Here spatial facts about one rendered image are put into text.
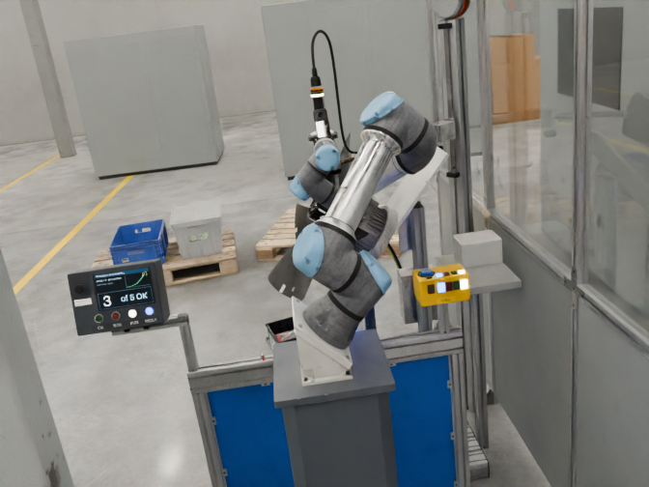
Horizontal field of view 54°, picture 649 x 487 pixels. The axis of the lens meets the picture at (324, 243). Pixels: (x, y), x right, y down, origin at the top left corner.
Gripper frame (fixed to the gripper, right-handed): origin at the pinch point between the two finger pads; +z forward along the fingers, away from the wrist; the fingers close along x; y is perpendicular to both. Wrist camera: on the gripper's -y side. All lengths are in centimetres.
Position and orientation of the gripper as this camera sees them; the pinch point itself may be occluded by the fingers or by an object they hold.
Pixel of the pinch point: (322, 131)
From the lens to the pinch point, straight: 228.3
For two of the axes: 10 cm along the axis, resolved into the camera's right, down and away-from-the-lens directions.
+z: -0.5, -3.4, 9.4
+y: 1.1, 9.3, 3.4
